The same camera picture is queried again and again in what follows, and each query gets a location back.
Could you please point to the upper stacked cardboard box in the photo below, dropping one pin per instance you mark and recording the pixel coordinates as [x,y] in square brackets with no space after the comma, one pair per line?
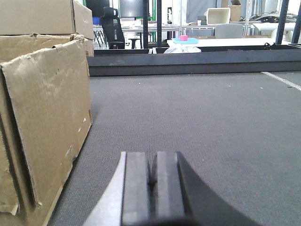
[57,17]

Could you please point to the black office chair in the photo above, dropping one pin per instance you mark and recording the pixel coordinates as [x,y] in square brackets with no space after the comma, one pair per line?
[112,30]

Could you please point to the worn brown cardboard box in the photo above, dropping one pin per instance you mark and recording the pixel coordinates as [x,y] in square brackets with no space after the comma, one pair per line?
[45,117]

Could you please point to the light blue tray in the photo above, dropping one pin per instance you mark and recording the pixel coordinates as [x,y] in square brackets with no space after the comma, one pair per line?
[188,41]

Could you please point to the white table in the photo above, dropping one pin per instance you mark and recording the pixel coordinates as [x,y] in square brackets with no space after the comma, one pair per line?
[231,42]

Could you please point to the cream plastic bin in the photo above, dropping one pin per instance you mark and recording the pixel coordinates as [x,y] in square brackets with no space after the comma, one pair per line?
[218,16]

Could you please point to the pink block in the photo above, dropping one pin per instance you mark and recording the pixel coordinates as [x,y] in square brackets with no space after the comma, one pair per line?
[183,38]

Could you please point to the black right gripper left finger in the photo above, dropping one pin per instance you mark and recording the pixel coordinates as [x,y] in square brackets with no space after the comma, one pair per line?
[125,201]

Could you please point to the clear plastic bag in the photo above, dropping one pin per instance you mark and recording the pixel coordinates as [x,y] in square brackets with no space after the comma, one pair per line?
[182,49]

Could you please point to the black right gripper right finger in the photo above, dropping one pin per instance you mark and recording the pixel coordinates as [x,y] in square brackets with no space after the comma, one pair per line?
[179,192]

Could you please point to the black metal shelf frame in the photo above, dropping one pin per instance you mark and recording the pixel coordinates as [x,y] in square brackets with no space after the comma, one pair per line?
[248,58]

